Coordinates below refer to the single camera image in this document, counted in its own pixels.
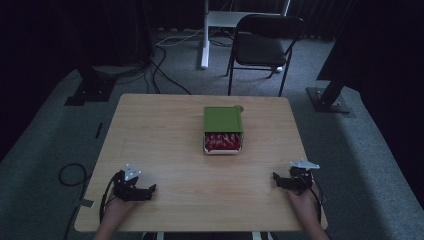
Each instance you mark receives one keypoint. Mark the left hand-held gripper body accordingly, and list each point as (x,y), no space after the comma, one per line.
(125,190)

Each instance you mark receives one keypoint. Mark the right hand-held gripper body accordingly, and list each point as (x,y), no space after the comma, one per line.
(301,178)

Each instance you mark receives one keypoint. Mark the white drawer tray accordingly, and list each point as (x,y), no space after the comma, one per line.
(221,152)

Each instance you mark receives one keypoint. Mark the green box sleeve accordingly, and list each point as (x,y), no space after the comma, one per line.
(222,119)

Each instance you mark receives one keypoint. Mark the person's left hand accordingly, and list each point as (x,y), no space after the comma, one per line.
(118,206)

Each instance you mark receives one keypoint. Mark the person's right hand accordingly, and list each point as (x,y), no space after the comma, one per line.
(305,201)

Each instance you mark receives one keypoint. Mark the grey tape piece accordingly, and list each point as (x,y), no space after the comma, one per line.
(87,202)

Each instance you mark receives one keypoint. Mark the white table leg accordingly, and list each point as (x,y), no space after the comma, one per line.
(256,236)
(160,236)

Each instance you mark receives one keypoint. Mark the black metal stand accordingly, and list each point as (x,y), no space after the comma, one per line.
(328,100)

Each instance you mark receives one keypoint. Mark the black stand base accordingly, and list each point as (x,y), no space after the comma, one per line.
(90,91)

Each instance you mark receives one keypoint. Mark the black folding chair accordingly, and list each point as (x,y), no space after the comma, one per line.
(260,50)

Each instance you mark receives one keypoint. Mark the white desk frame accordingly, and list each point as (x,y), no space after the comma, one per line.
(205,50)

